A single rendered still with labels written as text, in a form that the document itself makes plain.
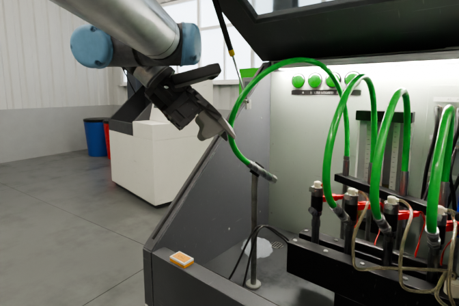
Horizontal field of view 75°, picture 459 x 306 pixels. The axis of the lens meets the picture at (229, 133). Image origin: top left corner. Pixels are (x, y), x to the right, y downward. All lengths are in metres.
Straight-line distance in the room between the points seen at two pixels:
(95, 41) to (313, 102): 0.71
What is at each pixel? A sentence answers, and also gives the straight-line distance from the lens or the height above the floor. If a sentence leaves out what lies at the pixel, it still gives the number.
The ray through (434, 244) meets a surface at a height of 1.08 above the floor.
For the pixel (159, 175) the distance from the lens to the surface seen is 3.48.
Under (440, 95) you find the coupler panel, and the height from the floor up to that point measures 1.33.
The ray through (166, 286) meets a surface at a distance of 0.82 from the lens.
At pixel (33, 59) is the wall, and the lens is 7.28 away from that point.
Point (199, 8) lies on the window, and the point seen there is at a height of 2.87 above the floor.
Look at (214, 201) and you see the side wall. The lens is 0.93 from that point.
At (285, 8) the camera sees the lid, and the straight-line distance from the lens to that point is 0.94.
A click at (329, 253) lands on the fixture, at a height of 0.98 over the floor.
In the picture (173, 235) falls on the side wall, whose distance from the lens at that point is 0.85.
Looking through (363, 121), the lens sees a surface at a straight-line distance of 0.95.
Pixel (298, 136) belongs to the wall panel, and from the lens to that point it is 1.07.
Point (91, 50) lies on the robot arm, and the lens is 0.58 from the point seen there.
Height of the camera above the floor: 1.35
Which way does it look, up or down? 8 degrees down
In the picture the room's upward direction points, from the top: straight up
